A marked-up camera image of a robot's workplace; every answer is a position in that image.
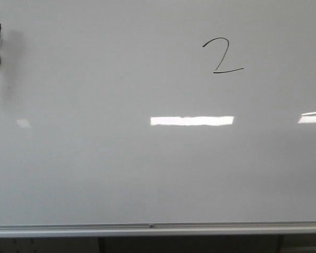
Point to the white whiteboard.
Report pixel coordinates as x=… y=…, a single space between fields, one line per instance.
x=111 y=118

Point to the handwritten black number two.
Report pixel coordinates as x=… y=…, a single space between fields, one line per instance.
x=220 y=61

